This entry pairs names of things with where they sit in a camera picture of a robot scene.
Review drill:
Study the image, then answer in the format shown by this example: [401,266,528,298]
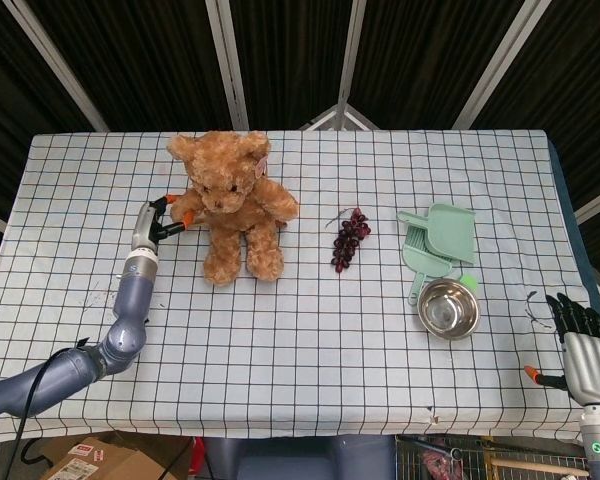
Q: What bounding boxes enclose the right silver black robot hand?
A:
[523,292,600,406]

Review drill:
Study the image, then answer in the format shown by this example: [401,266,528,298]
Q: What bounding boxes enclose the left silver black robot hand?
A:
[131,193,197,250]

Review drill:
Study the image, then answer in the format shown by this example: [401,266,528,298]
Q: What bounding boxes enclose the brown plush teddy bear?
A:
[167,130,300,287]

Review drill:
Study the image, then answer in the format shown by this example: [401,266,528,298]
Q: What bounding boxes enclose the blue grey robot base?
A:
[202,437,396,480]

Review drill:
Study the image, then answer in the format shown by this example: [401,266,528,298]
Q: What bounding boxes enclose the mint green hand brush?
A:
[402,224,454,307]

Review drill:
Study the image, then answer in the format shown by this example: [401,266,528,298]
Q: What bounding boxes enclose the wooden stick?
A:
[489,457,591,479]

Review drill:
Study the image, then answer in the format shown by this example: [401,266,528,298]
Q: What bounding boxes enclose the stainless steel bowl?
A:
[417,278,481,340]

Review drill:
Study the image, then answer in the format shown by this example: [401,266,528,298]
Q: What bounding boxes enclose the mint green plastic dustpan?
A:
[396,202,477,265]

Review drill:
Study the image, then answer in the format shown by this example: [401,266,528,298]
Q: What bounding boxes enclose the white black grid tablecloth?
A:
[0,129,600,441]

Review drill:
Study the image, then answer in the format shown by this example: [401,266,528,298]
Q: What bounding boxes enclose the dark red grape bunch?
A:
[325,207,372,274]

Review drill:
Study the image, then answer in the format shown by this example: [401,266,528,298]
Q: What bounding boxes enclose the brown cardboard shipping box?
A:
[19,432,191,480]

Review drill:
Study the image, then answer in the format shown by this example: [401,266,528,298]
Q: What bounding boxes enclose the metal wire cart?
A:
[394,433,594,480]

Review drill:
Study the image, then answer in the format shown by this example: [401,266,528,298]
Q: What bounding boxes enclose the white metal frame post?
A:
[451,0,549,130]
[13,0,109,132]
[335,0,367,109]
[203,0,250,131]

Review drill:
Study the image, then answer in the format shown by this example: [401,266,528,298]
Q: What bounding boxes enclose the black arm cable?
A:
[12,338,91,480]

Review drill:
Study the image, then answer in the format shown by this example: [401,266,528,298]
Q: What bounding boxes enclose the white triangular frame foot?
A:
[299,102,379,132]

